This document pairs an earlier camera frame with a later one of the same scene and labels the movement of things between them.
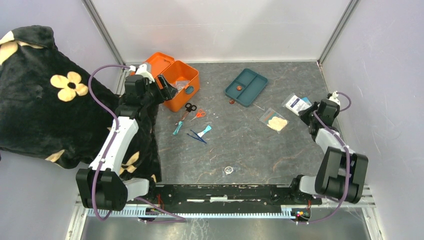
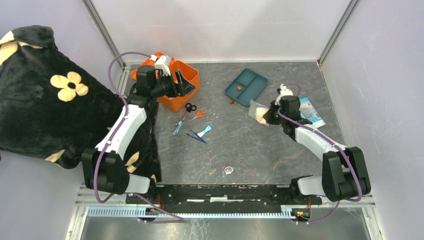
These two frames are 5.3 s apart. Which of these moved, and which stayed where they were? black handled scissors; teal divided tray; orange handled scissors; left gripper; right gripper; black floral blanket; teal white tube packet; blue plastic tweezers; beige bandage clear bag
Moved: beige bandage clear bag; left gripper; right gripper
Stayed: black handled scissors; teal white tube packet; black floral blanket; teal divided tray; orange handled scissors; blue plastic tweezers
